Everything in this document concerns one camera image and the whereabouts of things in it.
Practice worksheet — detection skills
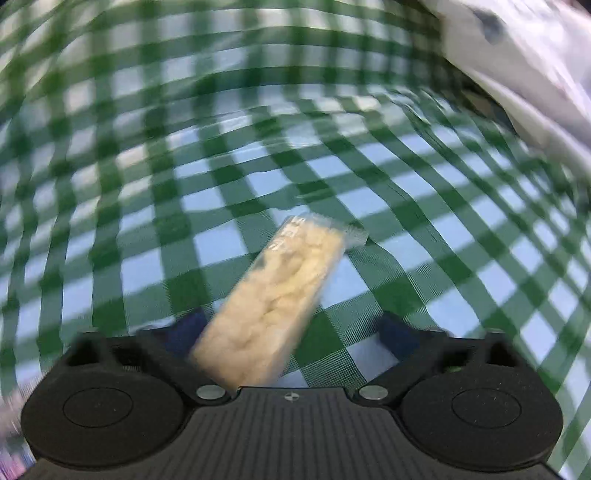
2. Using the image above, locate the green white checked tablecloth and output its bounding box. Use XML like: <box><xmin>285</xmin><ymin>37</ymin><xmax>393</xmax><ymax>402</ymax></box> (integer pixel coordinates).
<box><xmin>0</xmin><ymin>0</ymin><xmax>591</xmax><ymax>480</ymax></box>

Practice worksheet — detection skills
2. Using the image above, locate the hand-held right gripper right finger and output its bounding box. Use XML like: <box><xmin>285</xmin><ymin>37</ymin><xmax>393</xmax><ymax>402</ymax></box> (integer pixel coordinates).
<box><xmin>355</xmin><ymin>311</ymin><xmax>523</xmax><ymax>409</ymax></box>

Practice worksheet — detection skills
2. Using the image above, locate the white plastic bag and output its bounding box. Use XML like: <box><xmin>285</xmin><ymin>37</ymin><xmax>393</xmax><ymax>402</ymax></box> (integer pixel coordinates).
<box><xmin>422</xmin><ymin>0</ymin><xmax>591</xmax><ymax>172</ymax></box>

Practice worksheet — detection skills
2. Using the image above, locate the beige snack bar clear wrapper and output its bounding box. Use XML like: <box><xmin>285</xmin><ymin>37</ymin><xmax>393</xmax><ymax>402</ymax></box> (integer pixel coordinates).
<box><xmin>189</xmin><ymin>216</ymin><xmax>369</xmax><ymax>387</ymax></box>

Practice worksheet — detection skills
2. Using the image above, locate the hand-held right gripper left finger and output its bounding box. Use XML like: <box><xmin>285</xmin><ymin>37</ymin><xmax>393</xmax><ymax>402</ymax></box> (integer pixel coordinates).
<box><xmin>65</xmin><ymin>308</ymin><xmax>232</xmax><ymax>408</ymax></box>

